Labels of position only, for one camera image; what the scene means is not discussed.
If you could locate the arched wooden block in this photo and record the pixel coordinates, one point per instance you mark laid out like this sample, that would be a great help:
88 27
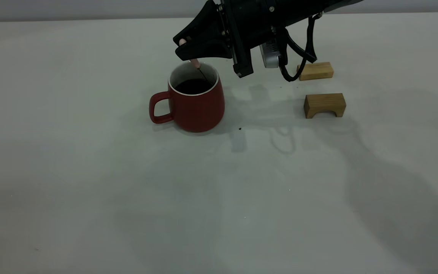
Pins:
323 101

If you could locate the red ceramic mug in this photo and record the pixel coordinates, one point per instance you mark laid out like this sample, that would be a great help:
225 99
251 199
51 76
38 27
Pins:
200 112

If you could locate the flat wooden block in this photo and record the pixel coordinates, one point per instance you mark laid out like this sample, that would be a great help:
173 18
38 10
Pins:
319 71

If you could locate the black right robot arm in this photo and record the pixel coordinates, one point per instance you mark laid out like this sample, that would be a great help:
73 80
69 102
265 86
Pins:
337 4

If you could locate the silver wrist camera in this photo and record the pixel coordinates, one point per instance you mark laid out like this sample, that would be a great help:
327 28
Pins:
270 55

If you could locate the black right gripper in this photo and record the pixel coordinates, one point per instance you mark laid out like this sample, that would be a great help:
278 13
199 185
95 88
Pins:
257 19

